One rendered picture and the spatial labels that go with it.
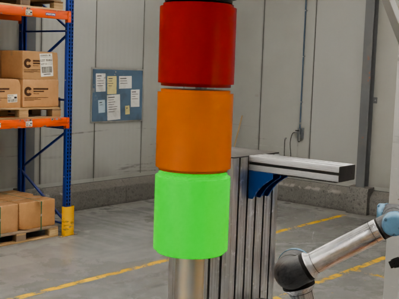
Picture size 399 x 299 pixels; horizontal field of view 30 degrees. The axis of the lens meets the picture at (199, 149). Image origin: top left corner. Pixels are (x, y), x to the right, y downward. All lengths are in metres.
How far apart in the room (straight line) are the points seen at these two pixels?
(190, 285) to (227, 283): 1.81
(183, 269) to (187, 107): 0.11
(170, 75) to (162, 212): 0.09
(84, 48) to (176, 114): 11.64
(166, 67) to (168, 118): 0.03
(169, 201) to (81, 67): 11.59
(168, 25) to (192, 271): 0.16
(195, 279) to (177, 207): 0.05
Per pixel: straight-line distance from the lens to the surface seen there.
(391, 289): 5.45
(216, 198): 0.48
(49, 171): 11.79
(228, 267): 2.29
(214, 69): 0.47
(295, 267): 2.51
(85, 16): 12.14
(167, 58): 0.47
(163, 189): 0.48
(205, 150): 0.47
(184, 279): 0.50
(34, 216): 10.08
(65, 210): 10.21
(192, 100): 0.47
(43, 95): 9.95
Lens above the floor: 2.28
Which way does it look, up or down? 6 degrees down
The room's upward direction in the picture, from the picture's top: 2 degrees clockwise
